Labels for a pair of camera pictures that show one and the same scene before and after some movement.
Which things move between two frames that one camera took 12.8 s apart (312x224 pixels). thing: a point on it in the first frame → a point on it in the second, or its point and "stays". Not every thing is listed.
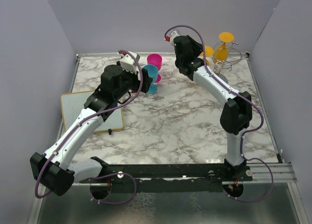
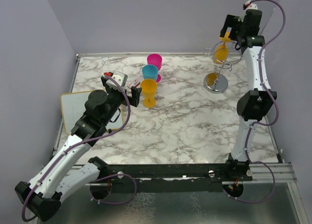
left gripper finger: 146,80 → 135,94
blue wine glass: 152,71 stays
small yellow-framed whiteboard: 73,104 stays
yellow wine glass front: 208,52 → 148,88
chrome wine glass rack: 224,56 stays
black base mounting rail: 168,178 stays
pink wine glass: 156,59 stays
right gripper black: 197,48 → 230,22
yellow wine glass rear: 221,54 stays
